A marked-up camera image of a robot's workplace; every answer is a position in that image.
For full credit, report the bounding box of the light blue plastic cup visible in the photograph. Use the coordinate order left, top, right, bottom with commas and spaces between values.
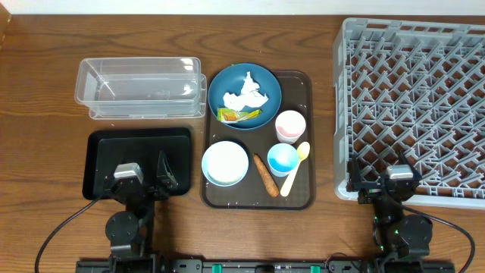
267, 143, 299, 177

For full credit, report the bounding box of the black waste bin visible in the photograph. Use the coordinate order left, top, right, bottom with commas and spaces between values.
83, 127, 192, 200

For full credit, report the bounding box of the orange carrot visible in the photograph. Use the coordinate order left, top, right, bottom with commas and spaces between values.
253, 154, 280, 197

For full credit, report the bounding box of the white tissue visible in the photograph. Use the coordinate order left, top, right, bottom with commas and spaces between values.
223, 71, 269, 111

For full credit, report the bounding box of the dark brown serving tray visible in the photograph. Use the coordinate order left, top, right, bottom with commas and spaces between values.
201, 71, 316, 211

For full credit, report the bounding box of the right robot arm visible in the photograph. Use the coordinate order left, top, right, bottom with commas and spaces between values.
346, 154, 433, 271

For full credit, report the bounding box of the grey dishwasher rack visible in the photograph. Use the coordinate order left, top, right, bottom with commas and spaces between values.
333, 18, 484, 209

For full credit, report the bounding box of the pale yellow plastic spoon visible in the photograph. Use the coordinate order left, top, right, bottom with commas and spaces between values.
280, 142, 311, 197

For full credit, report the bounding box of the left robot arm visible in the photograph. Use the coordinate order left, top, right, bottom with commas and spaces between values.
104, 151, 178, 272

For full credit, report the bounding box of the clear plastic waste bin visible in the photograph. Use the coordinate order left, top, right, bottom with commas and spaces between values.
75, 57, 207, 120

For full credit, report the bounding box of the yellow green snack wrapper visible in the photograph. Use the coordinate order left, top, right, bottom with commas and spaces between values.
217, 108, 262, 124

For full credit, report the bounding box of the light blue rice bowl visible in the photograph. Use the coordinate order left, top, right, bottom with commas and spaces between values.
202, 141, 249, 187

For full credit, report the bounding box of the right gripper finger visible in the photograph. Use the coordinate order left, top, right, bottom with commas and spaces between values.
398, 151, 419, 177
349, 157, 362, 183

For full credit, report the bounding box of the pink plastic cup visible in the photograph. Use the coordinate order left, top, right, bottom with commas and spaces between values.
275, 110, 306, 144

